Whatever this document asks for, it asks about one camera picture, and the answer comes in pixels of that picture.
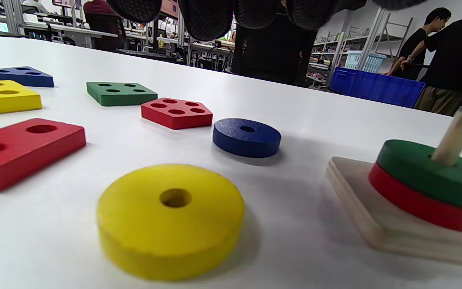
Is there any red disc block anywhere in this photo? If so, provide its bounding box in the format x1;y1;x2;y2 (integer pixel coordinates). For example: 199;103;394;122
369;163;462;233

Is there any metal shelf rack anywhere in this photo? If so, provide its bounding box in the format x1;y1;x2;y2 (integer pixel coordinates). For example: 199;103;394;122
315;12;414;77

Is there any green square block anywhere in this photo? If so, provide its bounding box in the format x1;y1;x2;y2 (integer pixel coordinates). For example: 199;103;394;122
86;81;158;107

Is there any light blue basket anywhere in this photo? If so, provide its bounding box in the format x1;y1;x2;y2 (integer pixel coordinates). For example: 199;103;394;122
344;50;387;73

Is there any blue plastic crate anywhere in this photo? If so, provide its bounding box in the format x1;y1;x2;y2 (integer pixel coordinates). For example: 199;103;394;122
330;66;426;109

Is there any red rectangle block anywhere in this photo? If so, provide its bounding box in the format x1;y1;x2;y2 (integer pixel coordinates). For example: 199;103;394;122
0;118;87;193

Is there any blue triangle block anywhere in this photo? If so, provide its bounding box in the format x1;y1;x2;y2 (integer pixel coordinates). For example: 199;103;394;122
0;66;55;88

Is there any yellow disc block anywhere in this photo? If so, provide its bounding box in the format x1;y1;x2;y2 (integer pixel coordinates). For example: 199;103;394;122
97;163;245;281

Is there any wooden peg board with posts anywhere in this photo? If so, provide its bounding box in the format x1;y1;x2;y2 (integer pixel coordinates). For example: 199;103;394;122
326;110;462;269

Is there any person's left hand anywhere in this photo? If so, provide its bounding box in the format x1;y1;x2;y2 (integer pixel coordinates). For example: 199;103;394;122
106;0;428;42

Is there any red pentagon block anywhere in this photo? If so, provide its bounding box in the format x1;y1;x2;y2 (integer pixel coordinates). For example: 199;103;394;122
141;98;213;130

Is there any yellow rectangle block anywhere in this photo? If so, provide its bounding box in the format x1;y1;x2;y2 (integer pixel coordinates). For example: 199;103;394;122
0;80;43;115

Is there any blue disc block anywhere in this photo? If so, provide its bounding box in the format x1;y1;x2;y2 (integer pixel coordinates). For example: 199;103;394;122
213;118;282;158

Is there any aluminium frame post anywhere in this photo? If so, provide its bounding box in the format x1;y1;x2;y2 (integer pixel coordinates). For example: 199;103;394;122
357;7;388;71
0;0;25;36
175;12;187;65

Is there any black mesh office chair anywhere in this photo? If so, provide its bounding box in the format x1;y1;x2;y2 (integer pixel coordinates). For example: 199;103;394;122
231;12;318;87

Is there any green disc block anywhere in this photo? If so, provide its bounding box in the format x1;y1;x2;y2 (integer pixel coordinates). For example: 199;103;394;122
377;139;462;212

